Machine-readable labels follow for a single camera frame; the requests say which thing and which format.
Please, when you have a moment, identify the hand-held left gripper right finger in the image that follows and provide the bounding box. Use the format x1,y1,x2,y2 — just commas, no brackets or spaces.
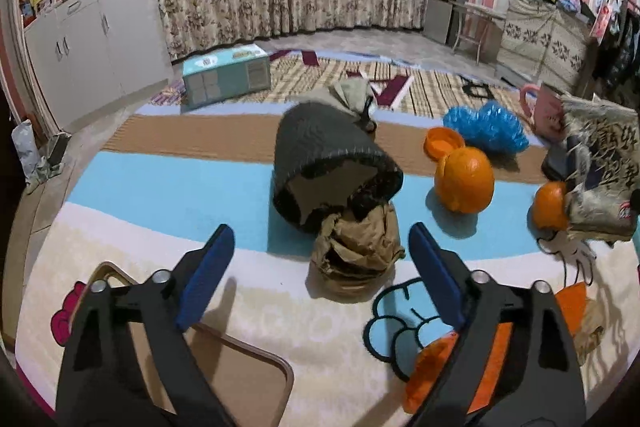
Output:
408,222,587,427

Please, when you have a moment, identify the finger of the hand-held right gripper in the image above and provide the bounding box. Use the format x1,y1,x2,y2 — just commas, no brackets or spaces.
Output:
542,144,573,182

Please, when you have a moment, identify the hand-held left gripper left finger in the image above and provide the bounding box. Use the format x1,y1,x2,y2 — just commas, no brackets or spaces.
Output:
54,223,236,427

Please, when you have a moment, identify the printed wrapper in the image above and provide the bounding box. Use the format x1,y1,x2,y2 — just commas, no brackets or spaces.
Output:
557,94,640,243

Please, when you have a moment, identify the blue plastic wrap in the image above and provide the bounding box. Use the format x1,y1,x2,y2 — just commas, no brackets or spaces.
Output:
442,102,530,155

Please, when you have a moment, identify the tan cloth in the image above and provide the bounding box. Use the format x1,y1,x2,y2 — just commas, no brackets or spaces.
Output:
310,202,406,303

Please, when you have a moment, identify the orange round plastic container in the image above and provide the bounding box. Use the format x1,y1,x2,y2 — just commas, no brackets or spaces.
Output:
434,146,496,214

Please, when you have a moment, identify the small orange peel piece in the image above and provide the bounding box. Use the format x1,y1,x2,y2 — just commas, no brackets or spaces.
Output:
554,282,590,338

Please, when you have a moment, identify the dark grey knitted garment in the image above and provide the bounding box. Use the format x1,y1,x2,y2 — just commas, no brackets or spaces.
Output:
272,102,404,235

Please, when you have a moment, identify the pink cup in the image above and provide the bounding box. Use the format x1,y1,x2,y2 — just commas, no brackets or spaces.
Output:
519,82,566,140

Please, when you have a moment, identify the cartoon blanket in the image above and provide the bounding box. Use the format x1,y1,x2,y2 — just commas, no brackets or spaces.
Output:
15,99,640,427

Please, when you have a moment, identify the brown tray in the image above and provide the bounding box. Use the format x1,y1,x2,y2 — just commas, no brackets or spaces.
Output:
82,261,295,427

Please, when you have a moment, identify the chest with floral cover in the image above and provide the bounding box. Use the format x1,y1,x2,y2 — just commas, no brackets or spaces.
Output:
495,0,593,95

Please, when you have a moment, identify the metal clothes rack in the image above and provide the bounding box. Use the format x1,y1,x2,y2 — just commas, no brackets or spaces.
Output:
590,0,640,82

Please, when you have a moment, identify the brown paper scrap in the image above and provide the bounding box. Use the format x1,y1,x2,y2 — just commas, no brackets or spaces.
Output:
572,299,608,365

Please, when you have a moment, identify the small folding table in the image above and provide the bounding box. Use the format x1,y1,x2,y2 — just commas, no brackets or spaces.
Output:
450,1,507,65

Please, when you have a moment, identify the grey water dispenser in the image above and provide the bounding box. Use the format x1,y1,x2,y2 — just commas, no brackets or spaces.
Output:
422,0,473,45

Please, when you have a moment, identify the olive cloth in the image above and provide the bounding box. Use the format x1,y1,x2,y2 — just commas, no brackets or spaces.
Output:
327,77,378,132

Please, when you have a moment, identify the teal cardboard box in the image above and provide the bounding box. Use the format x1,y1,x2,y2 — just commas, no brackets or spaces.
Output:
181,44,272,110

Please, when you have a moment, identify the grey plastic bag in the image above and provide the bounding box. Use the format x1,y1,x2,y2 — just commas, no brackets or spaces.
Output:
12,119,71,188

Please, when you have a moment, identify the white cabinet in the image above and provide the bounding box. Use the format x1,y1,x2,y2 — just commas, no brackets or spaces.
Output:
22,0,171,132

